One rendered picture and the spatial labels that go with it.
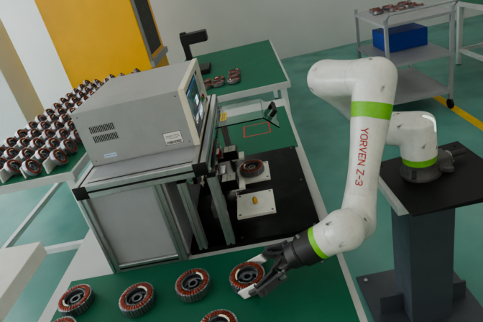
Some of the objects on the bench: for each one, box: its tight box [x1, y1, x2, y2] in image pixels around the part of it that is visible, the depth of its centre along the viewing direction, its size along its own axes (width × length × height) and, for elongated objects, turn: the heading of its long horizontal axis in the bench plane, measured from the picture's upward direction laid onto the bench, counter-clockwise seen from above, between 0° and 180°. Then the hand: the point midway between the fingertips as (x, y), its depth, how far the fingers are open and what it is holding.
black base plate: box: [190, 146, 320, 255], centre depth 158 cm, size 47×64×2 cm
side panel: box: [78, 184, 189, 274], centre depth 126 cm, size 28×3×32 cm, turn 115°
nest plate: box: [237, 189, 277, 220], centre depth 146 cm, size 15×15×1 cm
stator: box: [229, 261, 266, 295], centre depth 114 cm, size 11×11×4 cm
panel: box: [162, 176, 201, 254], centre depth 153 cm, size 1×66×30 cm, turn 25°
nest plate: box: [237, 161, 271, 185], centre depth 168 cm, size 15×15×1 cm
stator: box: [239, 160, 265, 178], centre depth 167 cm, size 11×11×4 cm
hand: (249, 277), depth 113 cm, fingers closed on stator, 11 cm apart
